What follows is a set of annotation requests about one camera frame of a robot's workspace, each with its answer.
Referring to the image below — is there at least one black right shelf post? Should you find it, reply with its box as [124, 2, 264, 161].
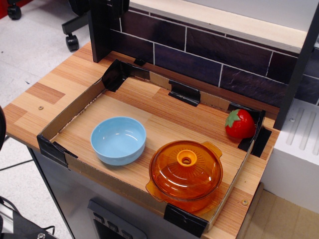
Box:
[273, 5, 319, 130]

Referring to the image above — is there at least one black office chair base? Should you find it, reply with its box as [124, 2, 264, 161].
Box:
[62, 13, 88, 52]

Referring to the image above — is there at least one black left shelf post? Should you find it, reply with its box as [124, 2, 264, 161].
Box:
[88, 0, 120, 63]

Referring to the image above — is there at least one black cable on floor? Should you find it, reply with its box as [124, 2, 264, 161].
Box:
[0, 195, 55, 236]

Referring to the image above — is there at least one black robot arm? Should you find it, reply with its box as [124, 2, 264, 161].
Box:
[68, 0, 130, 19]

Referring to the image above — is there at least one cardboard fence with black tape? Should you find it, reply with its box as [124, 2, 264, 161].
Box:
[34, 59, 278, 239]

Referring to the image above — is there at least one black chair caster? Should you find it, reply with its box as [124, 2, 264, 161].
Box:
[7, 0, 22, 20]

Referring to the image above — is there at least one orange transparent pot lid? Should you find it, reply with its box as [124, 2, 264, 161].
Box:
[149, 140, 223, 199]

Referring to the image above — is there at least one grey oven control panel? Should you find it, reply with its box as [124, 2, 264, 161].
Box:
[87, 200, 148, 239]

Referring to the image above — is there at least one orange transparent pot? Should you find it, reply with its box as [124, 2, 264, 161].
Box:
[145, 140, 223, 214]

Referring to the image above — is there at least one light blue bowl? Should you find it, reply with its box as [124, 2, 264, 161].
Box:
[90, 117, 147, 166]

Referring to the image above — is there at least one black shelf post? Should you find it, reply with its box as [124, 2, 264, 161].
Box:
[88, 0, 120, 63]
[273, 5, 319, 130]

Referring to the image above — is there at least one red toy strawberry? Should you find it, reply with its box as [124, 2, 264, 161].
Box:
[225, 109, 256, 139]

